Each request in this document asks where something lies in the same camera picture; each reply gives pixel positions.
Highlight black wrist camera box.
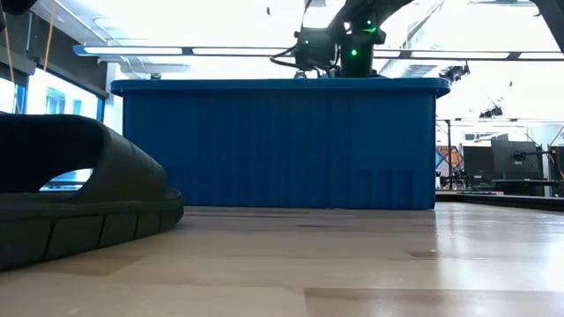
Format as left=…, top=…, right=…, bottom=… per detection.
left=293, top=26, right=340, bottom=71

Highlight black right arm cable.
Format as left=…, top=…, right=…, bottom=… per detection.
left=269, top=43, right=305, bottom=70

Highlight black computer monitor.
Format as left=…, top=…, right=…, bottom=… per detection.
left=491, top=139, right=544, bottom=181
left=462, top=145, right=494, bottom=181

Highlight black rubber slide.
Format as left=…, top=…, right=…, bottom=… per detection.
left=0, top=113, right=185, bottom=272

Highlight black aluminium table frame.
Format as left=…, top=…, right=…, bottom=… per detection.
left=435, top=192, right=564, bottom=213

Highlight black background desk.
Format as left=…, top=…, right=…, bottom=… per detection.
left=492, top=178, right=560, bottom=197

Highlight colourful wall poster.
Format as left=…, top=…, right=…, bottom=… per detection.
left=435, top=145, right=465, bottom=178

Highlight long ceiling light bar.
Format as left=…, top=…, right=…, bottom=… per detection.
left=72, top=44, right=564, bottom=62

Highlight orange hanging cable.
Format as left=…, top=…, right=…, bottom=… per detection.
left=42, top=0, right=57, bottom=72
left=1, top=11, right=17, bottom=85

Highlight blue plastic bin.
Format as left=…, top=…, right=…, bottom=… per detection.
left=109, top=77, right=451, bottom=211

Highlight black ceiling track lights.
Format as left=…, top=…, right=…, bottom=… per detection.
left=479, top=104, right=504, bottom=120
left=439, top=63, right=471, bottom=84

